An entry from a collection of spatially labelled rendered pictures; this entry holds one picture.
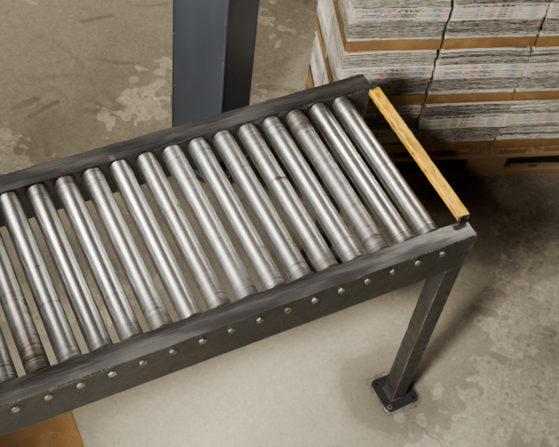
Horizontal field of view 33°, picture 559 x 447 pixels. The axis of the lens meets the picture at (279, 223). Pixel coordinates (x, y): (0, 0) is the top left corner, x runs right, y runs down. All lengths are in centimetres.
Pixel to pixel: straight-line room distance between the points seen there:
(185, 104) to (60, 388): 138
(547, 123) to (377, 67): 68
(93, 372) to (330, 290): 53
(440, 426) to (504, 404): 21
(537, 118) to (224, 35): 110
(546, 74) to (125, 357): 171
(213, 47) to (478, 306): 115
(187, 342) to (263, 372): 89
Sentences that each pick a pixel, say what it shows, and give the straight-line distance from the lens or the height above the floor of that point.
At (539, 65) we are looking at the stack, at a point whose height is 53.
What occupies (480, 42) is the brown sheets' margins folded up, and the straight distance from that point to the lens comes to 293.
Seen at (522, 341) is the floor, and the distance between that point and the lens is 307.
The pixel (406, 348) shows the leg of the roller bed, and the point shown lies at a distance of 263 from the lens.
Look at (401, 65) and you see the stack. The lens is 291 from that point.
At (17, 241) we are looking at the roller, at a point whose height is 79.
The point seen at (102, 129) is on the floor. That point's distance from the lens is 338.
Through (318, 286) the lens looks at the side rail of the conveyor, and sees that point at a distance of 205.
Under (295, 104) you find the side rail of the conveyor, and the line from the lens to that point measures 238.
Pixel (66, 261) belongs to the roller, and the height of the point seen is 80.
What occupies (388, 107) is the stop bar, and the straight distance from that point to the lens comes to 239.
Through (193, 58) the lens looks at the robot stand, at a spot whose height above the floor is 49.
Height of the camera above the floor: 251
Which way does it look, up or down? 53 degrees down
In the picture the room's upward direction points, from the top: 9 degrees clockwise
